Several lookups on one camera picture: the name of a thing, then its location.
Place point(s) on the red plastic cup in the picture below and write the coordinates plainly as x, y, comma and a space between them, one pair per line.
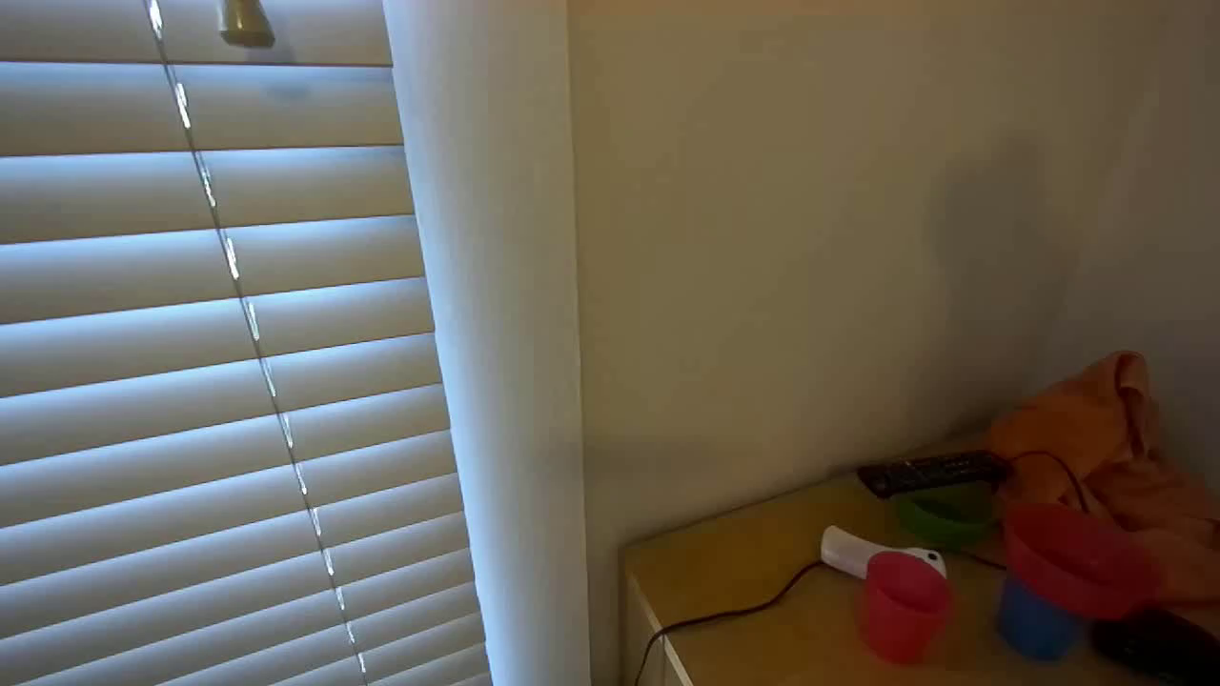
899, 614

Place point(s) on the green plastic bowl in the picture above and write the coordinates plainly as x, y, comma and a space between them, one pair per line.
938, 520

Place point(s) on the blue plastic cup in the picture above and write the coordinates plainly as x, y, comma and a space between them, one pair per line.
1029, 632

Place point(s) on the red plastic bowl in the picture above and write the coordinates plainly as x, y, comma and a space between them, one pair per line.
1072, 558

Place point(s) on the white handheld device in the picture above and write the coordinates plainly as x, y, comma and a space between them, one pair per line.
861, 549

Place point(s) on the light wooden table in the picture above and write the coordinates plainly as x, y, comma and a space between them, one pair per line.
763, 636

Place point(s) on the black remote control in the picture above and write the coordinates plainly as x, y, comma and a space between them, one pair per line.
926, 476

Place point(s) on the white horizontal window blinds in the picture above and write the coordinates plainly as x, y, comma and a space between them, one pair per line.
128, 384

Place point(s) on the brass blind knob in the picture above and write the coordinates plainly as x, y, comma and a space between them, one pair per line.
244, 21

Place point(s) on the orange cloth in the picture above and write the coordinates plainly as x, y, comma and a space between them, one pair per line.
1091, 425

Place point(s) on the white window frame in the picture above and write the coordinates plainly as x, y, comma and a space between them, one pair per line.
508, 317

